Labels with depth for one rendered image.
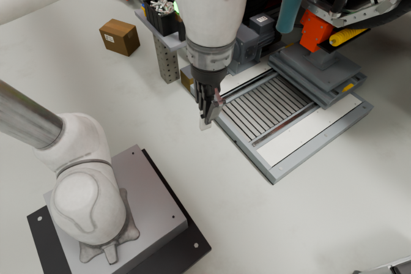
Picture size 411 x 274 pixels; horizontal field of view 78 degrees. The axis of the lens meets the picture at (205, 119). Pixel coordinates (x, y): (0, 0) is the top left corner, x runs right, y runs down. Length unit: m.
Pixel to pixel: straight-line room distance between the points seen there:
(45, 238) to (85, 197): 0.48
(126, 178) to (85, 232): 0.30
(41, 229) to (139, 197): 0.39
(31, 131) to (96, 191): 0.21
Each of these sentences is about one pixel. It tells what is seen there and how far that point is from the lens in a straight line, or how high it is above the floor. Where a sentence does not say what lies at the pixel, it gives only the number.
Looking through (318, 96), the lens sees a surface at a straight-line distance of 1.67.
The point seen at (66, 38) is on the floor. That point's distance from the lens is 2.48.
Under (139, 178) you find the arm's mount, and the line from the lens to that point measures 0.98.
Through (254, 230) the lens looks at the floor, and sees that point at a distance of 1.34.
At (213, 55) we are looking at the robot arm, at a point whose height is 1.00.
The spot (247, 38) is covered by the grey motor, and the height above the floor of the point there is 0.41.
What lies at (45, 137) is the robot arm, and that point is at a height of 0.74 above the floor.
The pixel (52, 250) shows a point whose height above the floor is 0.30.
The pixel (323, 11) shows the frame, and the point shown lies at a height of 0.61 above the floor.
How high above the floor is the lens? 1.29
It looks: 53 degrees down
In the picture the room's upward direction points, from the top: straight up
